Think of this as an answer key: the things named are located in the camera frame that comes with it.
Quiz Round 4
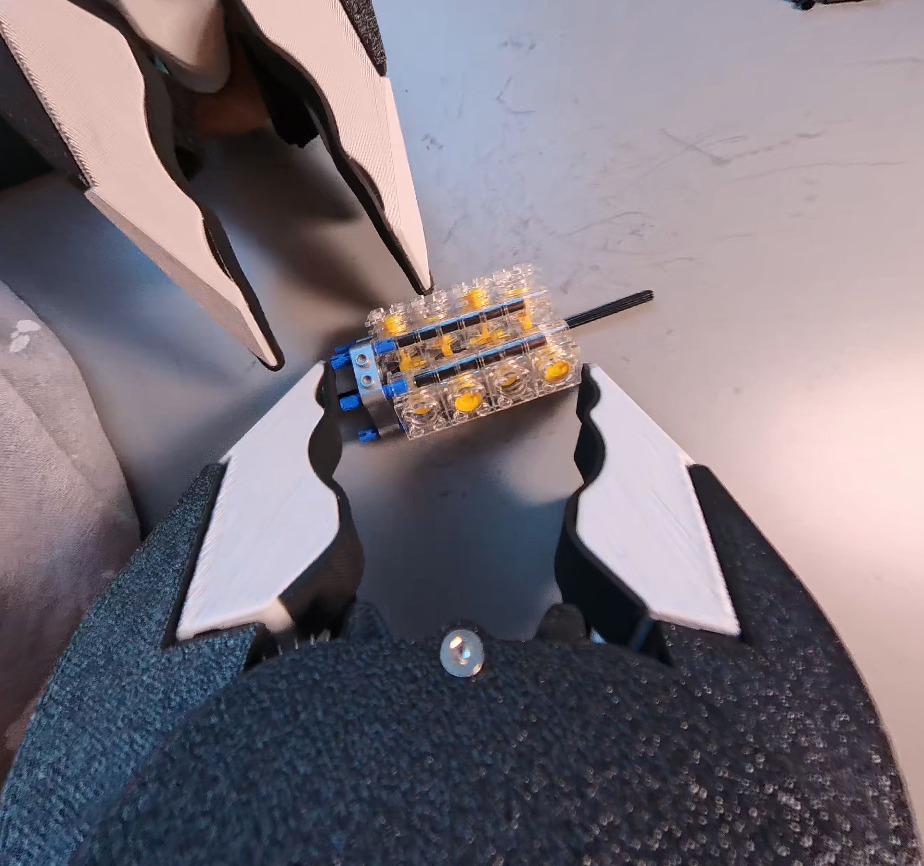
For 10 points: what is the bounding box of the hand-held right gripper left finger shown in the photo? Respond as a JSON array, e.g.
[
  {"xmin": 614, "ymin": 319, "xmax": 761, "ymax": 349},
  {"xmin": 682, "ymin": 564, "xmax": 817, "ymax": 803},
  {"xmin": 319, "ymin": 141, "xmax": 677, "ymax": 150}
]
[{"xmin": 175, "ymin": 362, "xmax": 362, "ymax": 642}]

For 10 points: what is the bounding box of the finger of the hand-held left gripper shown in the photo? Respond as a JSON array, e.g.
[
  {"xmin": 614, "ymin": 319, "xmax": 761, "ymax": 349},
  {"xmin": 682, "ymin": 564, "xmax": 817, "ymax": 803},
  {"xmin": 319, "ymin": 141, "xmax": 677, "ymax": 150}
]
[
  {"xmin": 0, "ymin": 0, "xmax": 284, "ymax": 374},
  {"xmin": 234, "ymin": 0, "xmax": 436, "ymax": 298}
]

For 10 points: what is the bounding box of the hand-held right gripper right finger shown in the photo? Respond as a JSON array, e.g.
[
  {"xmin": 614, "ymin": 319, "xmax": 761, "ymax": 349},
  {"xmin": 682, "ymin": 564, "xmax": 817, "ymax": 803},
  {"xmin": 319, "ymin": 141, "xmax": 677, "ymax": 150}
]
[{"xmin": 563, "ymin": 364, "xmax": 742, "ymax": 649}]

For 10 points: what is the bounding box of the clear toy brick engine model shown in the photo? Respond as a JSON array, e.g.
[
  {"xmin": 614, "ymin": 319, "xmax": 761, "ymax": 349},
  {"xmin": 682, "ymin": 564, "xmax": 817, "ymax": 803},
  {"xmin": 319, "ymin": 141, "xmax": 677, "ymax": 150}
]
[{"xmin": 331, "ymin": 263, "xmax": 654, "ymax": 442}]

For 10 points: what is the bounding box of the grey desk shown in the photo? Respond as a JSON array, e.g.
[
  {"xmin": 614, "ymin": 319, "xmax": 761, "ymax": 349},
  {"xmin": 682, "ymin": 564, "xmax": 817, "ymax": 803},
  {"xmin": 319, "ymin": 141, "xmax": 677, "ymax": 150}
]
[{"xmin": 0, "ymin": 0, "xmax": 924, "ymax": 866}]

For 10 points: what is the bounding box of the person's left hand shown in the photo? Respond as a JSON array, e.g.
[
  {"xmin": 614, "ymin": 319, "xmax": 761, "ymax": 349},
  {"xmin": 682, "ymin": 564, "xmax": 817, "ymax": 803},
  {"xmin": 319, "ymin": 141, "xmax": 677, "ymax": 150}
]
[{"xmin": 191, "ymin": 72, "xmax": 322, "ymax": 148}]

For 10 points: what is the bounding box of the person in grey hoodie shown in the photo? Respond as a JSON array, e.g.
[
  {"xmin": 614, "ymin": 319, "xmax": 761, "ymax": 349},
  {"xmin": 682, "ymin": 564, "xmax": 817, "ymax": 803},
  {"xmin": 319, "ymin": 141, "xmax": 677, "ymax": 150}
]
[{"xmin": 0, "ymin": 281, "xmax": 141, "ymax": 780}]

